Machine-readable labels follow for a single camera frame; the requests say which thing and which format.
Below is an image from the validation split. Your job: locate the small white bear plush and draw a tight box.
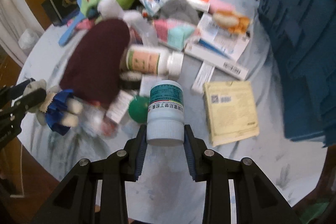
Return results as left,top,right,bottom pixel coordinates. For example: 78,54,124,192
23,80,84,136

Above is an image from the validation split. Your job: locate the yellow padded envelope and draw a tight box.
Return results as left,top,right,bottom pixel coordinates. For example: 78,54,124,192
203,81,260,147

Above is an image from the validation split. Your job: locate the white teal medicine bottle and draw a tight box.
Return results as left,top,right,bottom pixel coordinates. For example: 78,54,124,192
146,80,185,147

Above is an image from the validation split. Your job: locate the dark maroon cloth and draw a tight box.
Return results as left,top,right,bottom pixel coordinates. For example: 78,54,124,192
59,19,130,107

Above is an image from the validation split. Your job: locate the green bottle cap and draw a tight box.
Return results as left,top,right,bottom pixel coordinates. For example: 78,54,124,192
128,96,149,124

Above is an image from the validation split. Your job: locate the black gift box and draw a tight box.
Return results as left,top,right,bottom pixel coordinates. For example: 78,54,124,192
42,0,80,26

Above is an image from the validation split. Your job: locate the small white box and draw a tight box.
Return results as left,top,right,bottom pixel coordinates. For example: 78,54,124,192
139,75,168,97

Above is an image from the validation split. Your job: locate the white red long box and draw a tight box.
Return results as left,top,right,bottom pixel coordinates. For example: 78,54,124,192
184,43,248,81

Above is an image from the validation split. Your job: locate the large white medicine bottle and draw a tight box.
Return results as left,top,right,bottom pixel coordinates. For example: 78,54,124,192
126,45,184,79

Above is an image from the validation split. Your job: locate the orange white tiger plush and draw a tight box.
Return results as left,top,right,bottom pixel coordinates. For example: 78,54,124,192
213,10,251,35

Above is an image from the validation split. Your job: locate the pink teal sponge pack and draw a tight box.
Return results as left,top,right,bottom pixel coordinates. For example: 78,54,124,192
152,19,201,52

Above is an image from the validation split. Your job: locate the grey plush toy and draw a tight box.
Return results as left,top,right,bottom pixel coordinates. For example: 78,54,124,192
159,0,199,26

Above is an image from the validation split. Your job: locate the blue plastic storage crate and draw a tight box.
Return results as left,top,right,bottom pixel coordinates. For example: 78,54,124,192
257,0,335,147

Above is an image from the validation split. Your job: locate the blue plastic brush handle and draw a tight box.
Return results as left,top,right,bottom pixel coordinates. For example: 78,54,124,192
58,10,86,47

